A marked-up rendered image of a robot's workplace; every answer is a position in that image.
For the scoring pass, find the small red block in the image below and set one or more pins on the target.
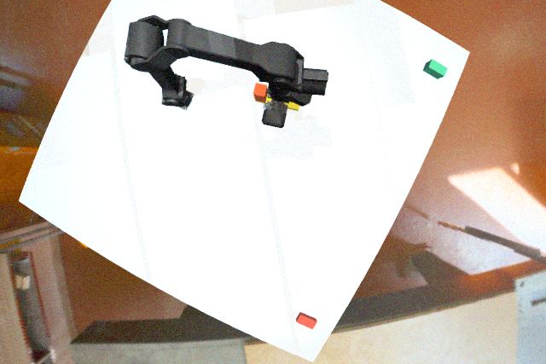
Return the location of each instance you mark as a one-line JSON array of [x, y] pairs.
[[306, 320]]

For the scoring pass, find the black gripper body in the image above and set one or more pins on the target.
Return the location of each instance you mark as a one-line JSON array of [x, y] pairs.
[[275, 116]]

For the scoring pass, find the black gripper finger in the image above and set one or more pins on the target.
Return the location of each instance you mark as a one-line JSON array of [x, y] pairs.
[[268, 105]]

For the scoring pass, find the green rectangular block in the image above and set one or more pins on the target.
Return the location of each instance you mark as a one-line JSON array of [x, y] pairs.
[[435, 69]]

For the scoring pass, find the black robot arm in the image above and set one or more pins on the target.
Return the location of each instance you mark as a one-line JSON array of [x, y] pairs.
[[278, 64]]

